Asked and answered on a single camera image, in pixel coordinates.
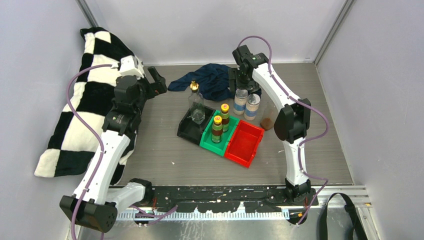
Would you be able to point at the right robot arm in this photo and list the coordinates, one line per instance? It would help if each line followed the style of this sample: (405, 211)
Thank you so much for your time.
(253, 72)

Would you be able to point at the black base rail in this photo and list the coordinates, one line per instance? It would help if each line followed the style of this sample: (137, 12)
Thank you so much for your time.
(223, 199)

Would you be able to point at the spice jar plain lid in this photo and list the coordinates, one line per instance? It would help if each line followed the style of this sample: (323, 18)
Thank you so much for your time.
(240, 100)

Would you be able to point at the brown oil cruet gold spout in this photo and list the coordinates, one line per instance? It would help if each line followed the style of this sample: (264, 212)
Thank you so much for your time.
(269, 116)

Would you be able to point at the sauce bottle yellow cap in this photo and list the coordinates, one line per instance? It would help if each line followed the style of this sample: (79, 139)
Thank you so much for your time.
(224, 112)
(217, 129)

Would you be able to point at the red plastic bin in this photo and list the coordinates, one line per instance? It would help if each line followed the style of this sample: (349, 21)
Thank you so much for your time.
(243, 145)

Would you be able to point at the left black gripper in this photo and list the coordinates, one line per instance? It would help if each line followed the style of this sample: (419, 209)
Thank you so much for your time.
(157, 87)

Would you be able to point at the spice jar perforated lid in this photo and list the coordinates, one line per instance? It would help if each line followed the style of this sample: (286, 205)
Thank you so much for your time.
(251, 106)

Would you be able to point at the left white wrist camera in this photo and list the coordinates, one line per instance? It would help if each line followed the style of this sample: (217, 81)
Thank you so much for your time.
(131, 66)

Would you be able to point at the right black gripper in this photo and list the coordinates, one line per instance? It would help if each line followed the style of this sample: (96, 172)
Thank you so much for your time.
(233, 74)

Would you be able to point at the clear glass cruet gold spout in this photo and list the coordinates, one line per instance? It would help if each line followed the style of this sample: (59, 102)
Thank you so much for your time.
(196, 103)

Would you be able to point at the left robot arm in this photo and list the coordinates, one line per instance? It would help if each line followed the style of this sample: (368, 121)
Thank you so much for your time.
(91, 205)

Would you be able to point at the black plastic bin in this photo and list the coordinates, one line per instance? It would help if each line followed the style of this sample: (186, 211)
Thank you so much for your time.
(191, 131)

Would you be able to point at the black white checkered blanket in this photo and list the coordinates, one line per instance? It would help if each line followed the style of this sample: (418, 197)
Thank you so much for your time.
(72, 146)

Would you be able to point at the dark blue shorts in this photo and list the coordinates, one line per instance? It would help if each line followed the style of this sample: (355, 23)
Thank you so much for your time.
(213, 80)

